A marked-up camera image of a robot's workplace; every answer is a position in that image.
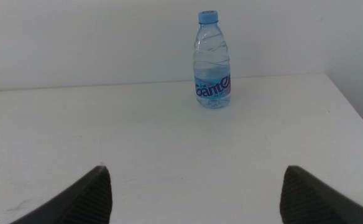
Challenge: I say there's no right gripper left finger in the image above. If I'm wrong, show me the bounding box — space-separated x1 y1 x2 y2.
10 165 113 224

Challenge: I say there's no clear water bottle blue cap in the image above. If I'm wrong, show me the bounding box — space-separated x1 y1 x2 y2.
193 10 232 110

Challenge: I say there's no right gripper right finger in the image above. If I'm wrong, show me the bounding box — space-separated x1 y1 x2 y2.
279 165 363 224

